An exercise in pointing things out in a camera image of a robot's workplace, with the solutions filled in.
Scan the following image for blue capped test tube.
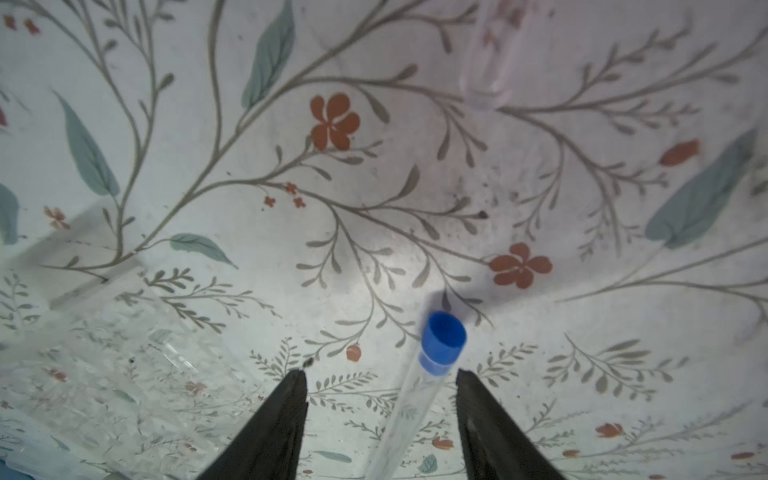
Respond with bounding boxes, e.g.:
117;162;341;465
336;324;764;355
365;311;467;480

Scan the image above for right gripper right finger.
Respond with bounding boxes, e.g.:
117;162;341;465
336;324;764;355
456;369;564;480

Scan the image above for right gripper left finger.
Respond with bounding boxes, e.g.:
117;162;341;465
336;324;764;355
198;369;308;480

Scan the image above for clear plastic beaker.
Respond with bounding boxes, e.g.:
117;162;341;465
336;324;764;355
1;267;258;479

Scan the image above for clear glass test tube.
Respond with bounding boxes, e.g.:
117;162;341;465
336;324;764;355
459;0;533;110

